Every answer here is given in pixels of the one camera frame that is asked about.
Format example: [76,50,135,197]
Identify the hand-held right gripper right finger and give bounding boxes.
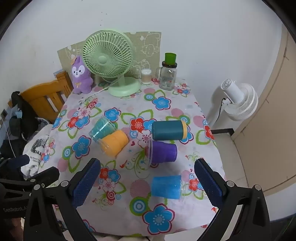
[194,158,275,241]

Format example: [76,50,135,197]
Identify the teal glitter cup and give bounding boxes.
[89,116,116,143]

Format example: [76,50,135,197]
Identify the white fan cable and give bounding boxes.
[89,80,116,96]

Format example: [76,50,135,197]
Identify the green desk fan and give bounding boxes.
[83,29,141,97]

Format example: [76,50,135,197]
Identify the purple glitter cup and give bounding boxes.
[144,139,178,164]

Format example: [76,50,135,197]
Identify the white floor fan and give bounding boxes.
[207,78,259,130]

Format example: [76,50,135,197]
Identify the blue glitter cup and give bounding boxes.
[151,175,183,200]

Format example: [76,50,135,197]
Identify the beige cartoon placemat board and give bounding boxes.
[57,31,162,80]

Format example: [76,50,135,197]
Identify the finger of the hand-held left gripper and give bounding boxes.
[0,166,60,186]
[0,155,30,172]

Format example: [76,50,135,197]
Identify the white printed shirt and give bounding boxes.
[22,136,56,179]

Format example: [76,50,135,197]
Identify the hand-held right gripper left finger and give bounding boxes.
[23,158,101,241]

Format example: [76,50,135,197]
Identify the dark teal cup yellow rim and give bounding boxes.
[151,120,187,141]

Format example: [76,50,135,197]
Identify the clear cotton swab jar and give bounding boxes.
[141,69,152,85]

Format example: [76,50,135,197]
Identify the orange cup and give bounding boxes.
[99,130,129,158]

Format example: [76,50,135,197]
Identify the black bag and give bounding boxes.
[0,91,41,158]

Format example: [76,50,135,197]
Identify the purple plush toy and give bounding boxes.
[70,55,93,94]

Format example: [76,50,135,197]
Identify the beige wooden door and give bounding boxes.
[232,25,296,193]

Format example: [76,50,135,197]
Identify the floral tablecloth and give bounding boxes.
[50,76,226,238]

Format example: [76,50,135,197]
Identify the wooden chair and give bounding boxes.
[8,71,74,123]

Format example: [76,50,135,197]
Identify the glass mug jar green lid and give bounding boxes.
[155,53,178,90]

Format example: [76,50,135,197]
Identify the black fan cable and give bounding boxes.
[218,97,226,121]

